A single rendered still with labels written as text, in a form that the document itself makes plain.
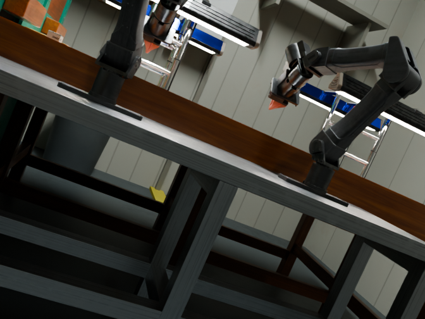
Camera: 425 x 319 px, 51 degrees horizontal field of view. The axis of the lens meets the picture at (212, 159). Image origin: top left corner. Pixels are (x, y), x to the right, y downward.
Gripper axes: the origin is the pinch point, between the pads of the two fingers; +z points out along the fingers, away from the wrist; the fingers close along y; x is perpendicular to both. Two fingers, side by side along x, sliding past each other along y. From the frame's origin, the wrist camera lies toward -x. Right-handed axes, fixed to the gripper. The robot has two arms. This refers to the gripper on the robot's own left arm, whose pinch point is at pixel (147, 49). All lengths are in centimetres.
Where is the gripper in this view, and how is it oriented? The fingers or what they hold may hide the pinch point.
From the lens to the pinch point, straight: 140.8
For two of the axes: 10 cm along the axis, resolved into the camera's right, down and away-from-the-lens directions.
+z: -4.2, 4.6, 7.8
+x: -1.7, 8.1, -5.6
